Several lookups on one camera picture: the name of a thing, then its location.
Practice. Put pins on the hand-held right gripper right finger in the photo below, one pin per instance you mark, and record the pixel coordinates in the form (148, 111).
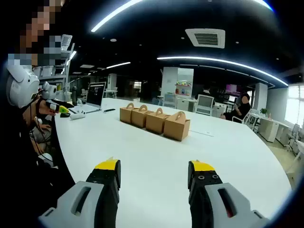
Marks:
(237, 204)

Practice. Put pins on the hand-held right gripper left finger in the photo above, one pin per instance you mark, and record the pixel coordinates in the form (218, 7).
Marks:
(71, 202)

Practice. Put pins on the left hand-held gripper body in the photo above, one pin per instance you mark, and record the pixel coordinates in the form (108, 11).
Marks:
(48, 90)

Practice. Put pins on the person's left hand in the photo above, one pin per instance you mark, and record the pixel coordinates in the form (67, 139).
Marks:
(45, 109)

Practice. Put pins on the dark bottle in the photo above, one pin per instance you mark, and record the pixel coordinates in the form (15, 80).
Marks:
(74, 96)

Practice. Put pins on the white cylindrical object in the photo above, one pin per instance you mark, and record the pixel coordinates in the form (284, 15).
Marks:
(77, 116)

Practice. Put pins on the white controller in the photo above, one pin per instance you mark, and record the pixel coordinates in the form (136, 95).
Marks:
(80, 111)

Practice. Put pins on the white chest-worn device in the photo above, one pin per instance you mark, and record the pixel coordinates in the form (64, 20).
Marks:
(19, 88)

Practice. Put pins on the metal storage shelf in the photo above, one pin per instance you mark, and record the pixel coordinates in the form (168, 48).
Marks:
(64, 61)

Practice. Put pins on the silver laptop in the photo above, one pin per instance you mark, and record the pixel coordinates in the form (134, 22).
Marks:
(96, 93)

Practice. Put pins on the person's legs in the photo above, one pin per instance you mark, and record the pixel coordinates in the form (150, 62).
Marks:
(41, 136)

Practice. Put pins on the person's dark shirt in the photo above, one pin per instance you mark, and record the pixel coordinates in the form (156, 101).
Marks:
(16, 171)

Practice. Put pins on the short ceiling light strip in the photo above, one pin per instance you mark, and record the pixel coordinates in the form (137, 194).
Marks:
(118, 65)

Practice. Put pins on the white side desk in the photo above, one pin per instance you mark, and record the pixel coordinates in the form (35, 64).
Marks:
(270, 128)

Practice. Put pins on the potted green plant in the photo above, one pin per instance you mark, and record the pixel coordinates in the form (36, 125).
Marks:
(263, 111)

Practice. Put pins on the long curved ceiling light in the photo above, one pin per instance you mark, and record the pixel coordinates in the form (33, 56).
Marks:
(225, 61)
(111, 15)

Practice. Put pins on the white office chair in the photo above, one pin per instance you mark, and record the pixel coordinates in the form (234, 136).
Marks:
(204, 103)

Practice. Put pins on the white display cabinet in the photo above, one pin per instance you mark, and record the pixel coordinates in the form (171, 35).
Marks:
(177, 80)

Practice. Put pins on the pink screen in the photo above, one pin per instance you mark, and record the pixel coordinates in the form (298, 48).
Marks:
(231, 89)

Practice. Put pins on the ceiling air vent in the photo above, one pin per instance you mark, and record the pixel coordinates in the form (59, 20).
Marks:
(205, 38)

